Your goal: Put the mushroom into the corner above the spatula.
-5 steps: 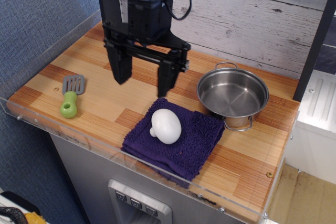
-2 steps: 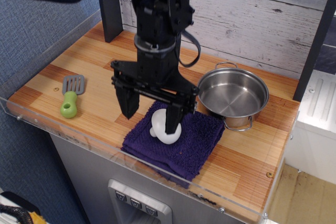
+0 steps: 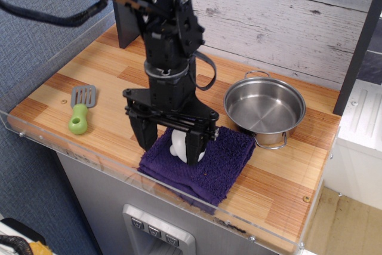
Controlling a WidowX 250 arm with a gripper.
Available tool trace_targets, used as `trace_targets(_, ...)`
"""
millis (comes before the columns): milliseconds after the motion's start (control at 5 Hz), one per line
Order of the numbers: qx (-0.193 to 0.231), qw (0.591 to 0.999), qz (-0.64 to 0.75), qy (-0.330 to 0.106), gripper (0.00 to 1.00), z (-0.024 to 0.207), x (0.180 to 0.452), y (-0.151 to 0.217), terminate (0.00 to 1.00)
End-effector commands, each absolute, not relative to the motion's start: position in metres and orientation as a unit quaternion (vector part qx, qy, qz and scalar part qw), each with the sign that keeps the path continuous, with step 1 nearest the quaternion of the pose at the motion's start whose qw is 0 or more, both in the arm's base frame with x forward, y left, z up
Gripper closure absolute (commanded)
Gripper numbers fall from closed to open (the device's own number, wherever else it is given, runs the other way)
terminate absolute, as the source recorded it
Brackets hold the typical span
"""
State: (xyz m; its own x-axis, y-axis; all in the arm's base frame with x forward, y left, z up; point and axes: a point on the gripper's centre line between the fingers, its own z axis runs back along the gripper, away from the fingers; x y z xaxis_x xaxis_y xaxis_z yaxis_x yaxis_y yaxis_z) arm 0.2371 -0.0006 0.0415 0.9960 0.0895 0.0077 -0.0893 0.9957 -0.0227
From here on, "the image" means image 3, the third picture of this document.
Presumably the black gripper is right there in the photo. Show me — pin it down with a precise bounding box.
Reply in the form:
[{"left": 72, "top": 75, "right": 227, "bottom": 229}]
[{"left": 123, "top": 60, "right": 219, "bottom": 165}]

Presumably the white toy mushroom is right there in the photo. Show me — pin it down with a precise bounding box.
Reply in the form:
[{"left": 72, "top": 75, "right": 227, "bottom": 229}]
[{"left": 168, "top": 129, "right": 207, "bottom": 163}]

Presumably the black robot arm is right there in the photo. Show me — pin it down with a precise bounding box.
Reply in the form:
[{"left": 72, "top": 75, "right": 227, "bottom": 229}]
[{"left": 112, "top": 0, "right": 219, "bottom": 165}]

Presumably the purple folded towel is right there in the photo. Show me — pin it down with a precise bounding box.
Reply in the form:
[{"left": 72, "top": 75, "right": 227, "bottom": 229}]
[{"left": 138, "top": 127, "right": 255, "bottom": 206}]

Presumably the grey cabinet front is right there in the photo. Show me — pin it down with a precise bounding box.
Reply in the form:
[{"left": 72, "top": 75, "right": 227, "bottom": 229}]
[{"left": 55, "top": 150, "right": 287, "bottom": 255}]

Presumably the silver button panel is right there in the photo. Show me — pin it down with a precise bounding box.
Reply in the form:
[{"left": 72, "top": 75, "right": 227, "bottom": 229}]
[{"left": 122, "top": 204, "right": 196, "bottom": 254}]

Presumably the stainless steel pot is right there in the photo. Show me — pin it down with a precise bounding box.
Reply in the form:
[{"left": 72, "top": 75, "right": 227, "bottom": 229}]
[{"left": 223, "top": 70, "right": 306, "bottom": 150}]

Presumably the white toy sink counter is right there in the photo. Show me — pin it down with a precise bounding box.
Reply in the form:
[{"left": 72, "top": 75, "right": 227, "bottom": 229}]
[{"left": 324, "top": 80, "right": 381, "bottom": 209}]

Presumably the clear acrylic guard rail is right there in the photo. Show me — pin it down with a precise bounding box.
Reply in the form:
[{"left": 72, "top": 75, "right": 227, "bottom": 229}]
[{"left": 7, "top": 26, "right": 340, "bottom": 254}]

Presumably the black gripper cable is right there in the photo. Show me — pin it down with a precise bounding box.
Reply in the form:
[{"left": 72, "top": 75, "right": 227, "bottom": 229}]
[{"left": 192, "top": 51, "right": 217, "bottom": 91}]

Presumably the grey spatula green handle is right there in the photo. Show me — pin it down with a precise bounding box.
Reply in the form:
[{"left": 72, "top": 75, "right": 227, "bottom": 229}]
[{"left": 68, "top": 85, "right": 96, "bottom": 135}]

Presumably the black left frame post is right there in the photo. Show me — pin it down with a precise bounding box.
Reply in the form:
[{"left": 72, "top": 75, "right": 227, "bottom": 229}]
[{"left": 113, "top": 2, "right": 140, "bottom": 49}]

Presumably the black frame post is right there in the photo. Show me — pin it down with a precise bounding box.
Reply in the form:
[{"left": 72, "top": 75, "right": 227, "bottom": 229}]
[
  {"left": 332, "top": 0, "right": 381, "bottom": 116},
  {"left": 113, "top": 2, "right": 140, "bottom": 49}
]

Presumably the black braided cable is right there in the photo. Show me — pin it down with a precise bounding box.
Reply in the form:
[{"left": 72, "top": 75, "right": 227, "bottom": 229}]
[{"left": 0, "top": 0, "right": 108, "bottom": 27}]

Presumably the black right frame post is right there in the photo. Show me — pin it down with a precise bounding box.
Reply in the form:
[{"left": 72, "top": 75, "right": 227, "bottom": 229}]
[{"left": 332, "top": 0, "right": 381, "bottom": 116}]

